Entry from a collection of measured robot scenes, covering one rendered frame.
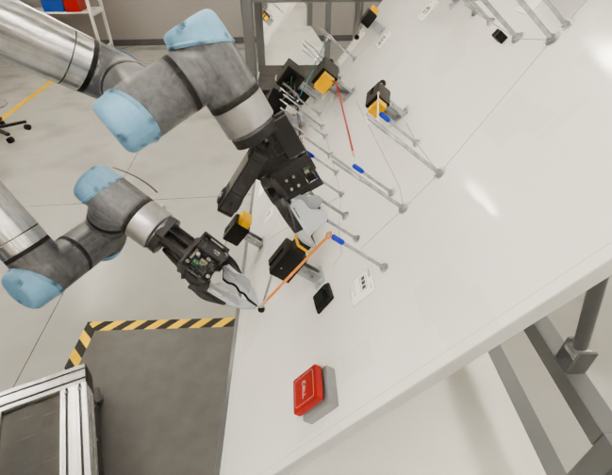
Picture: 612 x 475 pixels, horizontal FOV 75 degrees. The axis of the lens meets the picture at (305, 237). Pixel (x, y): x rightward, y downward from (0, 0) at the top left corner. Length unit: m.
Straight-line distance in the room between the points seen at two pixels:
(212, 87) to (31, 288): 0.41
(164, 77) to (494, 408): 0.87
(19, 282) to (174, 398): 1.28
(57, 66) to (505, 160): 0.56
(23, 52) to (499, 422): 1.00
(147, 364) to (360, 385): 1.63
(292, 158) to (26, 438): 1.47
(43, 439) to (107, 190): 1.20
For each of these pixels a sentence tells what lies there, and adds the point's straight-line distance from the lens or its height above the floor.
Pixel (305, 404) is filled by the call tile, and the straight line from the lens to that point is 0.55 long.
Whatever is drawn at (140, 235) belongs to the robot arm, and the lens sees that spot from 0.71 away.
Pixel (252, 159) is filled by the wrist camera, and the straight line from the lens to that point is 0.58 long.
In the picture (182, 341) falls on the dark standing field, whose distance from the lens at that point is 2.10.
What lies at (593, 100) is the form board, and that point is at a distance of 0.53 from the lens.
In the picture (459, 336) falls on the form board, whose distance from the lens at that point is 0.45.
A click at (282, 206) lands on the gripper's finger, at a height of 1.27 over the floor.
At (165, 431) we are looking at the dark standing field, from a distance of 1.87.
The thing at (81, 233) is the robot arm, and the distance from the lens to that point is 0.79.
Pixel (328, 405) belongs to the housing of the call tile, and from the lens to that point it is 0.55.
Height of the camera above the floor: 1.59
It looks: 38 degrees down
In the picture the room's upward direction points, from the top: straight up
